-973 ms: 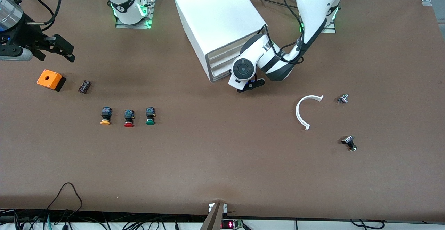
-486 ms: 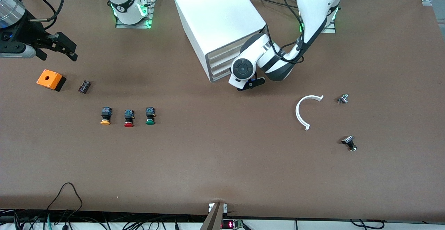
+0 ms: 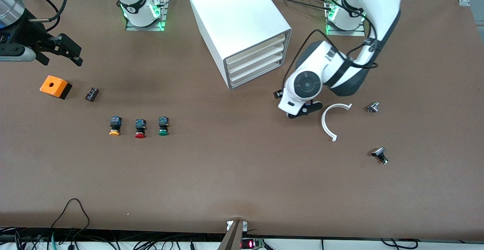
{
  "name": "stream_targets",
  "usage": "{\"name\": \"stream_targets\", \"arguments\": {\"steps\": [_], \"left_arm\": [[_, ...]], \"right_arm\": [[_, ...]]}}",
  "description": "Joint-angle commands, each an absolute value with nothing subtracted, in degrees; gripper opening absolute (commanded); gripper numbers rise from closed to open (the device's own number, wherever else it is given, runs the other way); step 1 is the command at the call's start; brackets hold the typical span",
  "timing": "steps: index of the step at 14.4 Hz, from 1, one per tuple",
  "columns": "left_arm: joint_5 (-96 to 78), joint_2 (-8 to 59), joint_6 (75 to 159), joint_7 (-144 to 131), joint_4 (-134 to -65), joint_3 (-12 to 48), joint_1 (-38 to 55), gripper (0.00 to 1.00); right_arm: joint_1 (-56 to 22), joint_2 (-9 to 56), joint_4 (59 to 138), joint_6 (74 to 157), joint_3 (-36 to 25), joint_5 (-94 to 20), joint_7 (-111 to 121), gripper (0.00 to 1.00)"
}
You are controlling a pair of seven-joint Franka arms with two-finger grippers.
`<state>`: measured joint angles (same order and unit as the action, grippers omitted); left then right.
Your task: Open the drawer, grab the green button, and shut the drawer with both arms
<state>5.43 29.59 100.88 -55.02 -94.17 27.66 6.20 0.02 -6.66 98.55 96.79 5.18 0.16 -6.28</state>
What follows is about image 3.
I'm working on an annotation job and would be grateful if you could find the green mushroom push button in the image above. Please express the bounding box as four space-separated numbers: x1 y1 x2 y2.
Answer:
158 116 170 137

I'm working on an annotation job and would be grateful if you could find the yellow mushroom push button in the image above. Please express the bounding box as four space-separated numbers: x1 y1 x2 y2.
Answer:
109 116 122 137

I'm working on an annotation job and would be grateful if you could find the white curved plastic arc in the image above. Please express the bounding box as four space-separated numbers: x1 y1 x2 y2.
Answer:
321 103 352 143

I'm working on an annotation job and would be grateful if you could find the black box red display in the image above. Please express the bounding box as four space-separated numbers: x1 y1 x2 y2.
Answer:
241 238 265 250

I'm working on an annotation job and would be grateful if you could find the orange black button enclosure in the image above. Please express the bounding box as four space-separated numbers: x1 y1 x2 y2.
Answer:
39 75 72 100

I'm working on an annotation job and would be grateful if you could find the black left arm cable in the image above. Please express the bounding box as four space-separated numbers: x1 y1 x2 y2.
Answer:
283 29 379 92

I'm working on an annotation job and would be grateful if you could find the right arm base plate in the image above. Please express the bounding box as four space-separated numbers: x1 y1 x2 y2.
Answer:
125 0 169 32

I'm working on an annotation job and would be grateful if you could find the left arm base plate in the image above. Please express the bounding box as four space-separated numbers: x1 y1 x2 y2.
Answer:
325 0 366 36

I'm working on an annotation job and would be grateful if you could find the silver black key switch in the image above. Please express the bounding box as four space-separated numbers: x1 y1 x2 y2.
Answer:
371 147 389 165

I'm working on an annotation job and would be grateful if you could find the thin black cable loop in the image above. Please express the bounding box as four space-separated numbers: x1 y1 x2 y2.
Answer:
49 198 91 239

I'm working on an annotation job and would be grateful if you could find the brown camera mount post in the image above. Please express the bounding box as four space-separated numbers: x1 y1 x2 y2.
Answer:
217 220 248 250

